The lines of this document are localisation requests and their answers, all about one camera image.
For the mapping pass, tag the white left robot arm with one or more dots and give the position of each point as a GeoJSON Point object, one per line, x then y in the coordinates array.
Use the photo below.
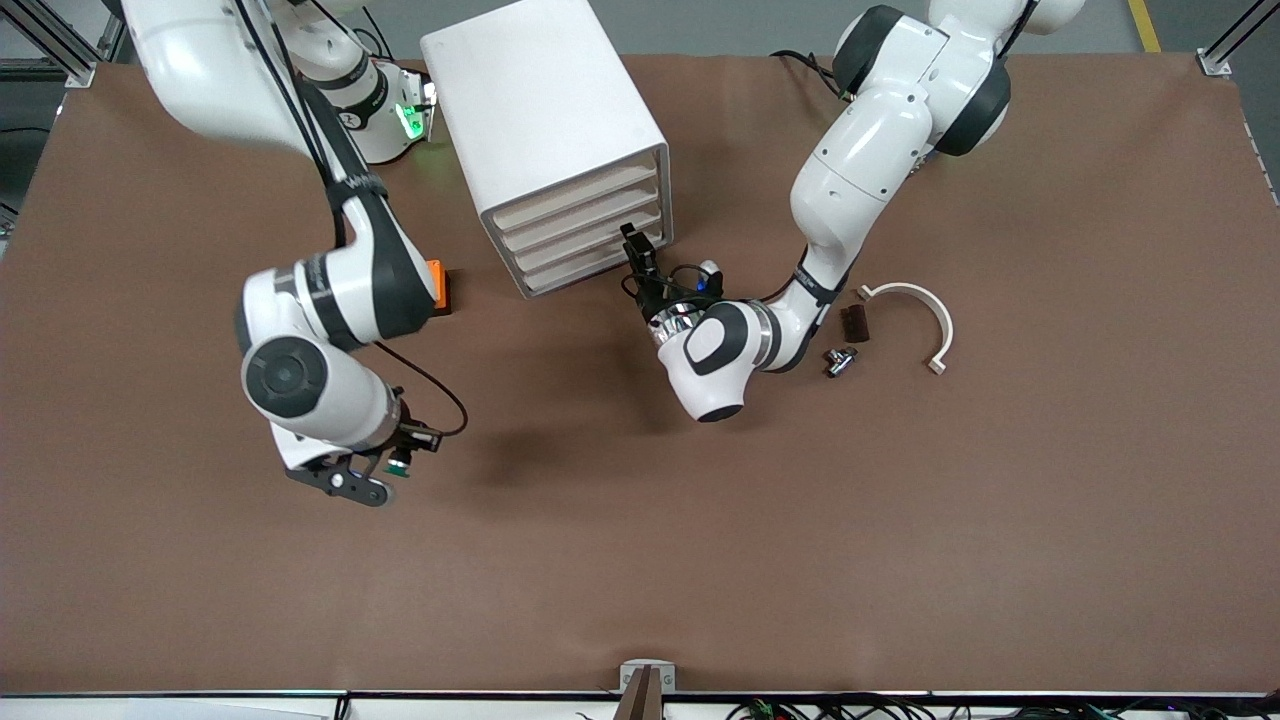
{"type": "Point", "coordinates": [870, 150]}

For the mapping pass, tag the brown terminal block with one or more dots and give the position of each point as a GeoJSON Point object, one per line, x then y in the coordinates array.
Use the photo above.
{"type": "Point", "coordinates": [854, 324]}

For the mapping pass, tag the grey metal bracket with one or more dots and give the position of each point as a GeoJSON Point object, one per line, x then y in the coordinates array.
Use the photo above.
{"type": "Point", "coordinates": [628, 672]}

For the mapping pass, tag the aluminium frame profile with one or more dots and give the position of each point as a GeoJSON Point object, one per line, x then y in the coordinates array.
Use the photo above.
{"type": "Point", "coordinates": [75, 65]}
{"type": "Point", "coordinates": [1215, 62]}

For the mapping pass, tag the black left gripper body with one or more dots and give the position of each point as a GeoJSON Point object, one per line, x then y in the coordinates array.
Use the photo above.
{"type": "Point", "coordinates": [651, 296]}

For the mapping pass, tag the white semicircular clamp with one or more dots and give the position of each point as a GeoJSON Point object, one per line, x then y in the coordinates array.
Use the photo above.
{"type": "Point", "coordinates": [905, 288]}

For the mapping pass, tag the silver metal fitting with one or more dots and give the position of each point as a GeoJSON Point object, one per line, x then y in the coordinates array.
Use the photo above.
{"type": "Point", "coordinates": [841, 362]}

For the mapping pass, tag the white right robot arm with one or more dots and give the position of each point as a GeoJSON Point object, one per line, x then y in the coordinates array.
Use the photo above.
{"type": "Point", "coordinates": [300, 380]}

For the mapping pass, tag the orange button box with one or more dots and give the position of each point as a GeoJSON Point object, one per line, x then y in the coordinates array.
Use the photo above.
{"type": "Point", "coordinates": [436, 278]}

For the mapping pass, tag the brown vertical post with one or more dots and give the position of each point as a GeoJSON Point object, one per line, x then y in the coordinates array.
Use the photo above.
{"type": "Point", "coordinates": [642, 700]}

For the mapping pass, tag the green push button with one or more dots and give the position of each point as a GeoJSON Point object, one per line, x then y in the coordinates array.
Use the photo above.
{"type": "Point", "coordinates": [400, 467]}

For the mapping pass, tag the white table edge rail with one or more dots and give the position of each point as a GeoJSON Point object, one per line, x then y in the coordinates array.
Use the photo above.
{"type": "Point", "coordinates": [200, 708]}

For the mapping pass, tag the brown table cover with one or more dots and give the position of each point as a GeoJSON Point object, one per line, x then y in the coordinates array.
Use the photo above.
{"type": "Point", "coordinates": [640, 520]}

